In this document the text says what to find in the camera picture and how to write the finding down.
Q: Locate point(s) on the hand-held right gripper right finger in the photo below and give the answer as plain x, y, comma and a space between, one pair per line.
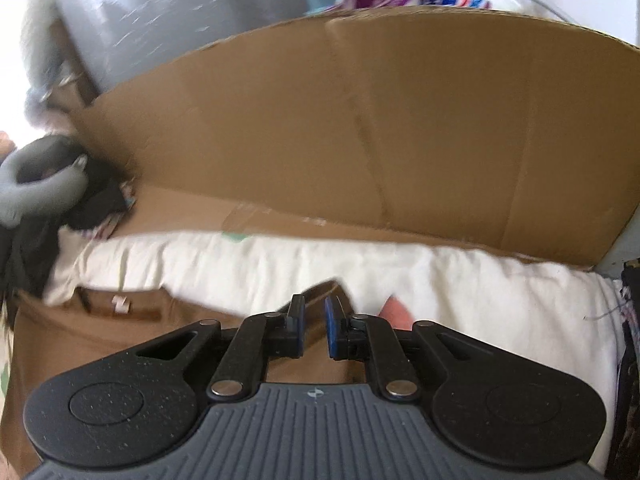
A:
331, 330

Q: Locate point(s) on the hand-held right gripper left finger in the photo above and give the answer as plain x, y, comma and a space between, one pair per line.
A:
298, 325

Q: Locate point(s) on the brown printed t-shirt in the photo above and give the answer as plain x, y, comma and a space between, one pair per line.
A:
100, 340

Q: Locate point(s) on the black clothes pile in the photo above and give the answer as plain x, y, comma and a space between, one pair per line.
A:
95, 195

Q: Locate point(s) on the cream bear printed blanket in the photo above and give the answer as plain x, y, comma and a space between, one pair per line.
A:
450, 280

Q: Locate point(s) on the brown cardboard sheet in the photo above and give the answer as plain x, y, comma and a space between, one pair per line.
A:
350, 135

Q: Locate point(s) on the floral printed cloth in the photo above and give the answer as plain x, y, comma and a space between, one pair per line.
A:
117, 215

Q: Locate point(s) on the grey neck pillow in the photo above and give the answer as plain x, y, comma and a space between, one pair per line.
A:
20, 195

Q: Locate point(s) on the white fluffy pillow in plastic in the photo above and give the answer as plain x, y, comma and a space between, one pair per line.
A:
35, 35

